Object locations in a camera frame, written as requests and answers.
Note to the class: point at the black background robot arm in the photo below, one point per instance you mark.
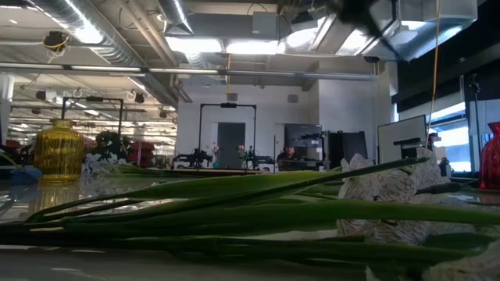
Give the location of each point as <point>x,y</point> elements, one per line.
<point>259,160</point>
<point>193,159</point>

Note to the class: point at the red ribbed glass vase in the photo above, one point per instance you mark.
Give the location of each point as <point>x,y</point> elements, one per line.
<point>491,160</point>

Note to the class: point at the yellow ribbed glass vase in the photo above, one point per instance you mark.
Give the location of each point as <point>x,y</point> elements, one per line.
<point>58,152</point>

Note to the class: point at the grey ceiling box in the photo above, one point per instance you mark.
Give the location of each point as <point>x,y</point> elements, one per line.
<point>265,22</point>

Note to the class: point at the long grey ceiling pipe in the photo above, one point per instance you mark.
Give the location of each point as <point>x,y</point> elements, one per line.
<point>254,73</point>

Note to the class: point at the black monitor screen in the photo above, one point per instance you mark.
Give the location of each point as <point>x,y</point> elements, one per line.
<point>302,134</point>

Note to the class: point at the black standing panel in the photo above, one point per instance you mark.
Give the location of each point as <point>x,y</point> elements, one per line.
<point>347,150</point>

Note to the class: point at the black tripod stand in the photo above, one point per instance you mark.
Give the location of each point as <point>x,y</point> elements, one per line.
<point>474,86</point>

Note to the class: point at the person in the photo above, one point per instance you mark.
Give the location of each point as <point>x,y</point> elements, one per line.
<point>289,158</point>
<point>107,142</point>

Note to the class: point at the grey door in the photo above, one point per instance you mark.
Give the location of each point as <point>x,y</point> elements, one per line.
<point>230,138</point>

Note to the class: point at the red storage bins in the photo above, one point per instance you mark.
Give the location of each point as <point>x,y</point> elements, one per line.
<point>141,150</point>

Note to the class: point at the square grey wall vent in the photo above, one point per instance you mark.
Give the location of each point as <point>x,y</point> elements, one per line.
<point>232,97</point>
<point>292,98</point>

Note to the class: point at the white board with dark frame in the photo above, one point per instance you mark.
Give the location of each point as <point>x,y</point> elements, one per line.
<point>398,130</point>

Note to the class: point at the small silver ventilation duct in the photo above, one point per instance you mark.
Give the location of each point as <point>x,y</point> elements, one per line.
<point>173,13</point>

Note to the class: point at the black metal camera frame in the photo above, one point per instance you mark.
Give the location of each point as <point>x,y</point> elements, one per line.
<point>93,98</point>
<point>199,132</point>

